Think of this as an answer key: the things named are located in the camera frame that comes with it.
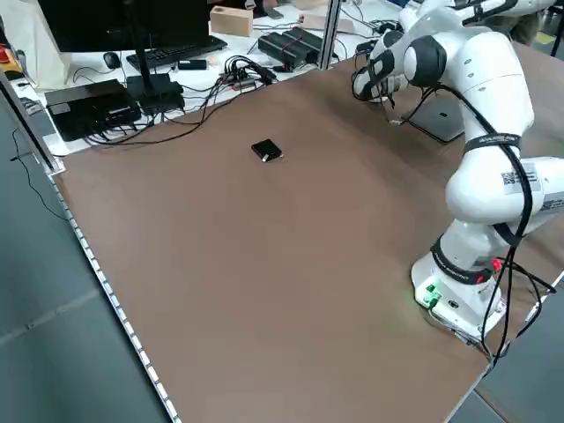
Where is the small black square object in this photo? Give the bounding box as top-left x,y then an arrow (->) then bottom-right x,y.
250,137 -> 285,165

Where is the silver closed laptop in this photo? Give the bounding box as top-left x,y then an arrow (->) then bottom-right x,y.
407,97 -> 469,144

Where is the black usb hub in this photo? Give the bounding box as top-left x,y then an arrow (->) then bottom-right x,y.
219,55 -> 278,93

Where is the black finned device box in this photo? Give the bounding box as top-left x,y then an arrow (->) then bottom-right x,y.
256,32 -> 310,71
281,26 -> 325,63

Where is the black monitor stand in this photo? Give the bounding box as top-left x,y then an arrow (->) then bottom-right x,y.
124,0 -> 186,114

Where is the black keyboard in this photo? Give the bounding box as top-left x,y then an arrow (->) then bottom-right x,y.
126,34 -> 229,70

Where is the pale wooden box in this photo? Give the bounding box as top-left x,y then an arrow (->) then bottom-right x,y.
298,11 -> 356,34

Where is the black flat computer case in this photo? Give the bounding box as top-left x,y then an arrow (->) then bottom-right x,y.
44,78 -> 143,143

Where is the black computer monitor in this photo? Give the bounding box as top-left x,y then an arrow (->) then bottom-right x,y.
36,0 -> 211,55

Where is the red emergency stop button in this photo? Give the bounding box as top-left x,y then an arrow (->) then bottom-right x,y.
0,43 -> 24,72

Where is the aluminium frame post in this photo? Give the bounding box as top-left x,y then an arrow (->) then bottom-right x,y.
318,0 -> 344,71

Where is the aluminium table edge rail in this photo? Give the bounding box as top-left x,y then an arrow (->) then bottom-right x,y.
49,170 -> 182,423

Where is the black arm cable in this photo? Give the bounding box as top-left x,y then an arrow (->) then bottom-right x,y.
418,85 -> 559,367

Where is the aluminium frame beam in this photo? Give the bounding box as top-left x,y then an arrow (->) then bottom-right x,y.
0,69 -> 66,176

